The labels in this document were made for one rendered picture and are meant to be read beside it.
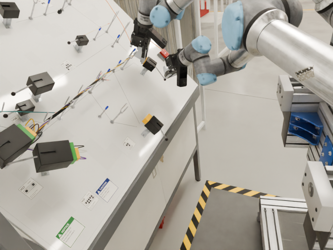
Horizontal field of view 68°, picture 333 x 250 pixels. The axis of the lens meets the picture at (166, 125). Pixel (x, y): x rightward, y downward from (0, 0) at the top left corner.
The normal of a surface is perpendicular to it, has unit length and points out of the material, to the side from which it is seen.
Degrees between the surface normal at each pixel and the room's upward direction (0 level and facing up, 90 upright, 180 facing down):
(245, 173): 0
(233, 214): 0
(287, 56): 72
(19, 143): 47
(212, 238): 0
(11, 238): 90
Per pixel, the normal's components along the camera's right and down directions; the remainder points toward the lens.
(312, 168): -0.14, -0.81
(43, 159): 0.57, -0.46
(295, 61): -0.91, 0.07
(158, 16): -0.26, 0.59
